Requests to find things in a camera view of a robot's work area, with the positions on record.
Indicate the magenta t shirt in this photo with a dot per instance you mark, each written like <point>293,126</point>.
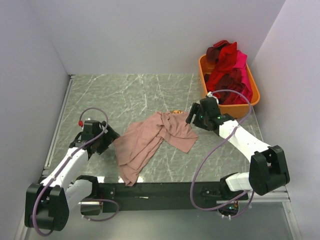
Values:
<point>241,65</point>

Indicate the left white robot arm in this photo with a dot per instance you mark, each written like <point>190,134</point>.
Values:
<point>49,202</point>

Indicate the pink t shirt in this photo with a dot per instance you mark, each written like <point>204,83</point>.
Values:
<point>139,143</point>

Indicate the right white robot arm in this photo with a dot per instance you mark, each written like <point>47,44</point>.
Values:
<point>268,168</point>

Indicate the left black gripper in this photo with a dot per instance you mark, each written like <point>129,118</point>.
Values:
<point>110,136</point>

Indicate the black base beam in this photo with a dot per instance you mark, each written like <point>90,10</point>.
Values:
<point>164,196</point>

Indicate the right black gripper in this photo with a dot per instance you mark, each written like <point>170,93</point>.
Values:
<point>194,110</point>

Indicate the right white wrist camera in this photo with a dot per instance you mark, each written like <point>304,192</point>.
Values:
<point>210,94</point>

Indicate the dark maroon t shirt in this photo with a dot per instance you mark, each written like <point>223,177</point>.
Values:
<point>212,53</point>

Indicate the bright red t shirt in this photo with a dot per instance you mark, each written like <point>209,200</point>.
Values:
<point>226,61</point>

